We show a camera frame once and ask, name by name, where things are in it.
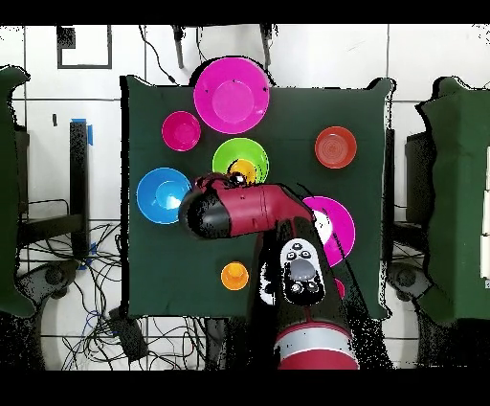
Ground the black tripod leg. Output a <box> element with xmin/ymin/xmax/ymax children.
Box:
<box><xmin>259</xmin><ymin>24</ymin><xmax>278</xmax><ymax>68</ymax></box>
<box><xmin>170</xmin><ymin>25</ymin><xmax>186</xmax><ymax>70</ymax></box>

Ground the black stand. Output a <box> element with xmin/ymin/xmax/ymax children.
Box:
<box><xmin>16</xmin><ymin>120</ymin><xmax>91</xmax><ymax>261</ymax></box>
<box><xmin>383</xmin><ymin>128</ymin><xmax>396</xmax><ymax>265</ymax></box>

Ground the large pink bowl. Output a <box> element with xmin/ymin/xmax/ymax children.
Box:
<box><xmin>192</xmin><ymin>56</ymin><xmax>271</xmax><ymax>135</ymax></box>
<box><xmin>301</xmin><ymin>195</ymin><xmax>356</xmax><ymax>268</ymax></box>

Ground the blue bowl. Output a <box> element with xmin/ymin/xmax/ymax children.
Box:
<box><xmin>136</xmin><ymin>167</ymin><xmax>192</xmax><ymax>225</ymax></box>

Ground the tangle of cables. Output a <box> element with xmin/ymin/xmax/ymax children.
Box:
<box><xmin>18</xmin><ymin>221</ymin><xmax>208</xmax><ymax>371</ymax></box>

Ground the black square floor frame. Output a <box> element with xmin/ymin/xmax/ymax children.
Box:
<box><xmin>56</xmin><ymin>25</ymin><xmax>113</xmax><ymax>70</ymax></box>

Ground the black power brick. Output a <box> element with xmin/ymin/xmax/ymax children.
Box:
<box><xmin>108</xmin><ymin>309</ymin><xmax>149</xmax><ymax>363</ymax></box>

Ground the orange cup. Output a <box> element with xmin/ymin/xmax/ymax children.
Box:
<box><xmin>220</xmin><ymin>260</ymin><xmax>250</xmax><ymax>292</ymax></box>

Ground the dark green table cloth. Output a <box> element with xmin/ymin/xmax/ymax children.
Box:
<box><xmin>120</xmin><ymin>75</ymin><xmax>395</xmax><ymax>320</ymax></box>

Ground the small crimson bowl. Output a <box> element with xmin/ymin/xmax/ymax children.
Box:
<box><xmin>161</xmin><ymin>110</ymin><xmax>202</xmax><ymax>152</ymax></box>

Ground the blue tape piece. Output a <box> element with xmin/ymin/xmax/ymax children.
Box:
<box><xmin>71</xmin><ymin>117</ymin><xmax>95</xmax><ymax>147</ymax></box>

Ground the green bowl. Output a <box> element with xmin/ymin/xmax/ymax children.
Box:
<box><xmin>212</xmin><ymin>137</ymin><xmax>270</xmax><ymax>186</ymax></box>

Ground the neighbouring green covered table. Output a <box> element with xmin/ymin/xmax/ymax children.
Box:
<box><xmin>416</xmin><ymin>76</ymin><xmax>490</xmax><ymax>323</ymax></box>
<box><xmin>0</xmin><ymin>65</ymin><xmax>36</xmax><ymax>319</ymax></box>

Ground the yellow cup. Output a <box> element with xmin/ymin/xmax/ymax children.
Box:
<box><xmin>228</xmin><ymin>158</ymin><xmax>258</xmax><ymax>185</ymax></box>

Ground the black cable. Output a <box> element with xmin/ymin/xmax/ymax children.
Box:
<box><xmin>138</xmin><ymin>25</ymin><xmax>178</xmax><ymax>85</ymax></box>

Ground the orange bowl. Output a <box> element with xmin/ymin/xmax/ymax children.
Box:
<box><xmin>314</xmin><ymin>125</ymin><xmax>358</xmax><ymax>169</ymax></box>

